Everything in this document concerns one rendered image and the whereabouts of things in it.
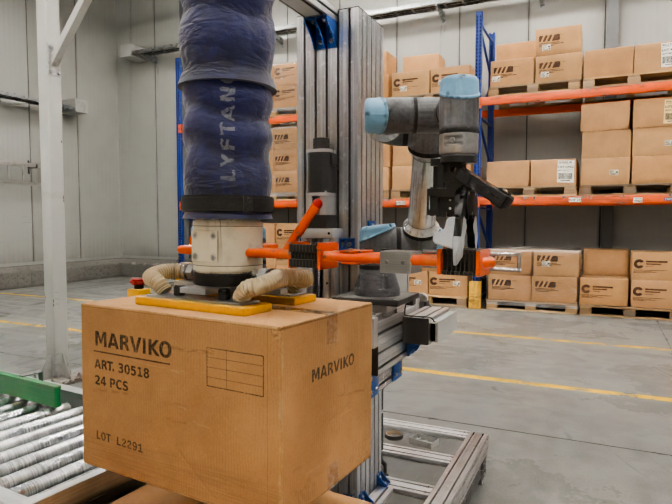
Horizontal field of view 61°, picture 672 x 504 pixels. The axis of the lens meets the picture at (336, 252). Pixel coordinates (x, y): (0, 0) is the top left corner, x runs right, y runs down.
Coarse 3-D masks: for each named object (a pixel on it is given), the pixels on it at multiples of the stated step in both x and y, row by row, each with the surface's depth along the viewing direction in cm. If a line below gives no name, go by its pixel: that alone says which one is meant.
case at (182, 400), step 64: (128, 320) 131; (192, 320) 121; (256, 320) 117; (320, 320) 122; (128, 384) 132; (192, 384) 122; (256, 384) 113; (320, 384) 123; (128, 448) 133; (192, 448) 123; (256, 448) 114; (320, 448) 124
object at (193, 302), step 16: (176, 288) 136; (224, 288) 131; (144, 304) 136; (160, 304) 134; (176, 304) 131; (192, 304) 128; (208, 304) 126; (224, 304) 126; (240, 304) 124; (256, 304) 127
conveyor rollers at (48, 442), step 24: (0, 408) 222; (24, 408) 222; (48, 408) 221; (0, 432) 197; (24, 432) 202; (48, 432) 200; (72, 432) 199; (0, 456) 178; (24, 456) 177; (48, 456) 181; (72, 456) 179; (0, 480) 161; (24, 480) 165; (48, 480) 162
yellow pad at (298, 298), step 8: (256, 296) 143; (264, 296) 142; (272, 296) 141; (280, 296) 141; (288, 296) 140; (296, 296) 141; (304, 296) 142; (312, 296) 144; (288, 304) 139; (296, 304) 138
